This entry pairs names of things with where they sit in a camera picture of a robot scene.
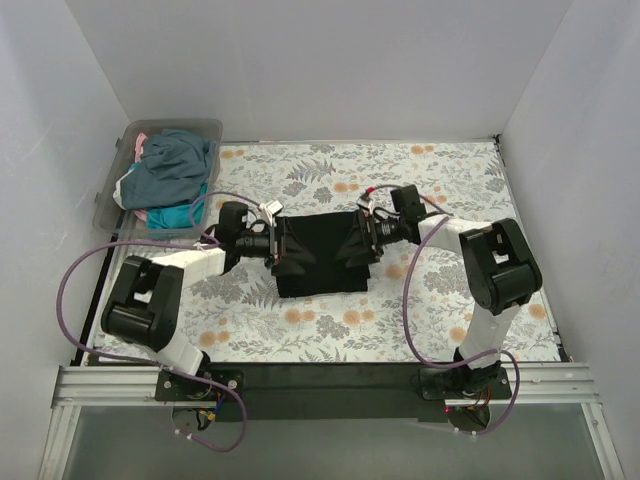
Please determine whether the black t-shirt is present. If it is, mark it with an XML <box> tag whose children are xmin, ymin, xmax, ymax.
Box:
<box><xmin>276</xmin><ymin>212</ymin><xmax>370</xmax><ymax>298</ymax></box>

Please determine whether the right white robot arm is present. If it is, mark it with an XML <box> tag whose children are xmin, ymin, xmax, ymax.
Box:
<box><xmin>336</xmin><ymin>185</ymin><xmax>542</xmax><ymax>399</ymax></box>

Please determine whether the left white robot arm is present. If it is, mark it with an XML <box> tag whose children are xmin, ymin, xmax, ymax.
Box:
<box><xmin>101</xmin><ymin>201</ymin><xmax>316</xmax><ymax>400</ymax></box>

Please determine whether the floral table mat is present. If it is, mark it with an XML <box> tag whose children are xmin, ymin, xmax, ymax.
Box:
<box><xmin>178</xmin><ymin>142</ymin><xmax>515</xmax><ymax>362</ymax></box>

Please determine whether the turquoise shirt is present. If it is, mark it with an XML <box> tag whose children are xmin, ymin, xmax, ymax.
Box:
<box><xmin>144</xmin><ymin>200</ymin><xmax>204</xmax><ymax>230</ymax></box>

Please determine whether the teal blue shirt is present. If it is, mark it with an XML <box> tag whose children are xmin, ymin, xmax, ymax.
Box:
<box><xmin>113</xmin><ymin>129</ymin><xmax>217</xmax><ymax>210</ymax></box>

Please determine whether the clear plastic bin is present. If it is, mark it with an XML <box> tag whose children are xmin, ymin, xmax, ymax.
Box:
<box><xmin>93</xmin><ymin>118</ymin><xmax>223</xmax><ymax>239</ymax></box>

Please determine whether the pink white garment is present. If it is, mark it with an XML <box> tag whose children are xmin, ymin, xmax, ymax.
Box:
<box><xmin>134</xmin><ymin>133</ymin><xmax>148</xmax><ymax>163</ymax></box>

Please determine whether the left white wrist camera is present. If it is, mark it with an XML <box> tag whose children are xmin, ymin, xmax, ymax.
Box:
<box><xmin>258</xmin><ymin>200</ymin><xmax>283</xmax><ymax>226</ymax></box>

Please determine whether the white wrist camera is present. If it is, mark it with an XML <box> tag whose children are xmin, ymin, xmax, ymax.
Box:
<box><xmin>258</xmin><ymin>200</ymin><xmax>283</xmax><ymax>226</ymax></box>
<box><xmin>356</xmin><ymin>187</ymin><xmax>375</xmax><ymax>216</ymax></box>

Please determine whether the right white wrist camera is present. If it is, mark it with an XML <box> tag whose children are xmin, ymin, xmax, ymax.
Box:
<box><xmin>356</xmin><ymin>187</ymin><xmax>375</xmax><ymax>216</ymax></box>

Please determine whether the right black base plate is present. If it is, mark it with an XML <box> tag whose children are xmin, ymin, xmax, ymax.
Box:
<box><xmin>418</xmin><ymin>367</ymin><xmax>512</xmax><ymax>400</ymax></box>

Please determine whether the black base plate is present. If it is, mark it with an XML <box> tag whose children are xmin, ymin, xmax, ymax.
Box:
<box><xmin>418</xmin><ymin>367</ymin><xmax>512</xmax><ymax>400</ymax></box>
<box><xmin>154</xmin><ymin>368</ymin><xmax>245</xmax><ymax>402</ymax></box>

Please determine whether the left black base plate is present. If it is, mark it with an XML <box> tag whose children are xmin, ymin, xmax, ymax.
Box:
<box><xmin>154</xmin><ymin>368</ymin><xmax>245</xmax><ymax>402</ymax></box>

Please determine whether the aluminium frame rail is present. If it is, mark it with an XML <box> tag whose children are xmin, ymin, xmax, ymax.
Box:
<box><xmin>39</xmin><ymin>362</ymin><xmax>625</xmax><ymax>479</ymax></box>

